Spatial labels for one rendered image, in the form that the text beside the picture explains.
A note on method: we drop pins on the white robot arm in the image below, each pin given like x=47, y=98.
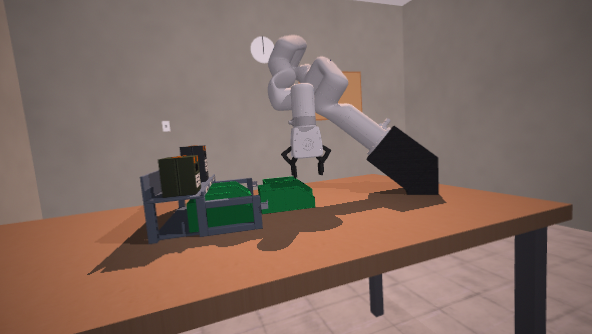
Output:
x=316, y=95

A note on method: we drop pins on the green bin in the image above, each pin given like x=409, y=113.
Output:
x=225, y=187
x=285, y=196
x=288, y=179
x=220, y=216

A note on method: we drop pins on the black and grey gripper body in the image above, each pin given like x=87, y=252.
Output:
x=306, y=141

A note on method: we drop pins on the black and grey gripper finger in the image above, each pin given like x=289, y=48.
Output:
x=322, y=160
x=291, y=162

